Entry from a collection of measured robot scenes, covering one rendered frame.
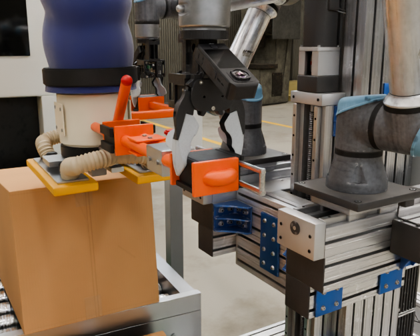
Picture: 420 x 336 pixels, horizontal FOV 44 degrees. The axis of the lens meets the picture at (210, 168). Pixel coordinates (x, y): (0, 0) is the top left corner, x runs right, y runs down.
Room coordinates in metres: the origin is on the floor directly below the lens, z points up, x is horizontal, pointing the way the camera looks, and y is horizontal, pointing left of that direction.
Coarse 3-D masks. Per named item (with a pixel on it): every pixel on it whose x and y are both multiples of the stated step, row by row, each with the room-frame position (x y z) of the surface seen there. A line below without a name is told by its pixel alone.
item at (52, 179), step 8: (48, 152) 1.31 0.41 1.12; (56, 152) 1.30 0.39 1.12; (32, 160) 1.35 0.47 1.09; (40, 160) 1.32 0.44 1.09; (32, 168) 1.29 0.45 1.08; (40, 168) 1.26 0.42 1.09; (48, 168) 1.23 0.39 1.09; (56, 168) 1.23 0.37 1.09; (40, 176) 1.19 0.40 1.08; (48, 176) 1.17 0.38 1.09; (56, 176) 1.15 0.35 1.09; (80, 176) 1.15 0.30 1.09; (88, 176) 1.17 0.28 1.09; (48, 184) 1.12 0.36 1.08; (56, 184) 1.10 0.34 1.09; (64, 184) 1.10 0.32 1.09; (72, 184) 1.10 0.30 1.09; (80, 184) 1.10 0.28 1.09; (88, 184) 1.11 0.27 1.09; (96, 184) 1.11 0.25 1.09; (56, 192) 1.07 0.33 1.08; (64, 192) 1.08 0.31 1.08; (72, 192) 1.09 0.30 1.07; (80, 192) 1.10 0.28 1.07
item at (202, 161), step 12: (192, 156) 0.75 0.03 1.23; (204, 156) 0.75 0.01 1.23; (216, 156) 0.75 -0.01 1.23; (228, 156) 0.74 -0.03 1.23; (192, 168) 0.70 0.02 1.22; (204, 168) 0.71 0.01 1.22; (216, 168) 0.72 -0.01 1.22; (228, 168) 0.73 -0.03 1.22; (180, 180) 0.77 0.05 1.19; (192, 180) 0.71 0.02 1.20; (192, 192) 0.71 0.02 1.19; (204, 192) 0.71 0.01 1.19; (216, 192) 0.72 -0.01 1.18
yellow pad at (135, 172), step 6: (126, 168) 1.24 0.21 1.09; (132, 168) 1.23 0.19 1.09; (138, 168) 1.22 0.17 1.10; (126, 174) 1.23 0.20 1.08; (132, 174) 1.19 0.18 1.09; (138, 174) 1.18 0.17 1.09; (144, 174) 1.18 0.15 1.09; (150, 174) 1.18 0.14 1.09; (156, 174) 1.18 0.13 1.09; (132, 180) 1.19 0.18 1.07; (138, 180) 1.16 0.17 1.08; (144, 180) 1.17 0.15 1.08; (150, 180) 1.17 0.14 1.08; (156, 180) 1.18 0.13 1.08; (162, 180) 1.19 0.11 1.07
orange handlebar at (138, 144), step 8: (152, 104) 1.60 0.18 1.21; (160, 104) 1.56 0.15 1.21; (136, 112) 1.38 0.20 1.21; (144, 112) 1.39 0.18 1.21; (152, 112) 1.40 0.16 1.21; (160, 112) 1.41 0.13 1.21; (168, 112) 1.42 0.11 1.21; (96, 128) 1.16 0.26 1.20; (128, 136) 1.01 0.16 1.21; (136, 136) 0.98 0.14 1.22; (144, 136) 0.98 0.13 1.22; (152, 136) 0.98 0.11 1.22; (160, 136) 0.98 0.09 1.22; (128, 144) 0.97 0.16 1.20; (136, 144) 0.94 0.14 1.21; (144, 144) 0.92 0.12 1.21; (136, 152) 0.96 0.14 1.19; (144, 152) 0.90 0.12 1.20; (168, 160) 0.81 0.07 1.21; (232, 168) 0.73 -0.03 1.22; (208, 176) 0.71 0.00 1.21; (216, 176) 0.70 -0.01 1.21; (224, 176) 0.71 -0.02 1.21; (232, 176) 0.71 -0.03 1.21; (208, 184) 0.71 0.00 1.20; (216, 184) 0.70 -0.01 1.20; (224, 184) 0.71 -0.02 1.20
